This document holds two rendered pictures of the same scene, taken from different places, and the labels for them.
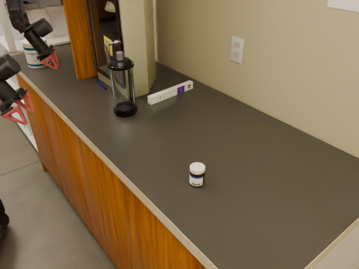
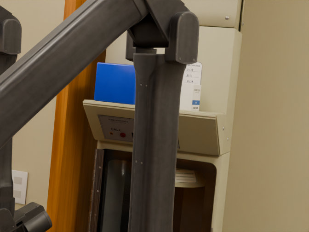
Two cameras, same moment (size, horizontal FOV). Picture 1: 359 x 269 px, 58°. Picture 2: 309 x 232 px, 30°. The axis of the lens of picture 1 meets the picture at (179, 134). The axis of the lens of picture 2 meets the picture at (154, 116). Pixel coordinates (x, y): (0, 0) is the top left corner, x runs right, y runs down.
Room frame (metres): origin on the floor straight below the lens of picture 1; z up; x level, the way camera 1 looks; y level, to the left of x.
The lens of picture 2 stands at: (0.36, 1.15, 1.56)
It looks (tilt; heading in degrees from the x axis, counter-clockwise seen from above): 3 degrees down; 325
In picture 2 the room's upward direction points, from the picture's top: 6 degrees clockwise
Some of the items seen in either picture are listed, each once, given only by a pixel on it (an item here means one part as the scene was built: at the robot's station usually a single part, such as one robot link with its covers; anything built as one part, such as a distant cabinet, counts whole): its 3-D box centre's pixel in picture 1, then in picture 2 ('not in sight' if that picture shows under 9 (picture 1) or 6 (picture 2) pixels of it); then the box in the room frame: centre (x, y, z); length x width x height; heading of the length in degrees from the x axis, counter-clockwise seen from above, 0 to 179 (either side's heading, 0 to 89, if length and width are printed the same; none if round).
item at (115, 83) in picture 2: not in sight; (122, 84); (1.53, 0.43, 1.56); 0.10 x 0.10 x 0.09; 38
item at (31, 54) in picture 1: (37, 52); not in sight; (1.84, 0.83, 1.02); 0.13 x 0.13 x 0.15
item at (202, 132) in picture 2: not in sight; (152, 127); (1.47, 0.38, 1.46); 0.32 x 0.12 x 0.10; 38
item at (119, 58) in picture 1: (120, 60); not in sight; (1.26, 0.24, 1.18); 0.09 x 0.09 x 0.07
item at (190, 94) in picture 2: not in sight; (186, 96); (1.41, 0.34, 1.54); 0.05 x 0.05 x 0.06; 31
